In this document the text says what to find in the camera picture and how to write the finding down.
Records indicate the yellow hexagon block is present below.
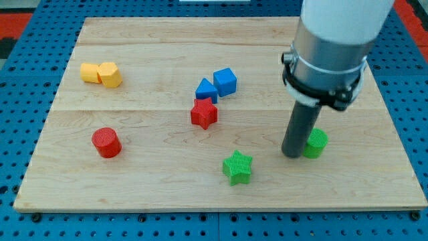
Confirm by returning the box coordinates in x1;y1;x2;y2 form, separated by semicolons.
97;62;122;88

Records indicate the blue cube block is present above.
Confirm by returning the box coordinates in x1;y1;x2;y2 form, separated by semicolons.
213;68;237;97

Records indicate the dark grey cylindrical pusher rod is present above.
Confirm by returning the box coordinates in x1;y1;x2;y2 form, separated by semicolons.
282;101;322;158

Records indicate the red cylinder block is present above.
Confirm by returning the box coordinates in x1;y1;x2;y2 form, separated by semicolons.
92;127;122;158

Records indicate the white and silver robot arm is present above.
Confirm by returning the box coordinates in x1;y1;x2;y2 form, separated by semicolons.
282;0;394;111

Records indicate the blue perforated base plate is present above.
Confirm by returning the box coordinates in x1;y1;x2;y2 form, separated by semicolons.
1;1;427;240

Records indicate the blue triangle block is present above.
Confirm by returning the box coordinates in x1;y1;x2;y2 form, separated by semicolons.
195;78;218;104

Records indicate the yellow cube block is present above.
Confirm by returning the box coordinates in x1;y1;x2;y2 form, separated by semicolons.
80;63;102;84

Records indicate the light wooden board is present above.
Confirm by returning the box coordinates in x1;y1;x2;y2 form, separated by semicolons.
14;17;427;213

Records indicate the red star block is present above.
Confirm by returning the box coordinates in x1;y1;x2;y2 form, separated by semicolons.
191;97;218;130

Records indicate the green star block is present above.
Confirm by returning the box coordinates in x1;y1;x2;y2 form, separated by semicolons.
222;150;253;186

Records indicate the green cylinder block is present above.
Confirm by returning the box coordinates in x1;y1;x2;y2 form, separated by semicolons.
303;128;328;159

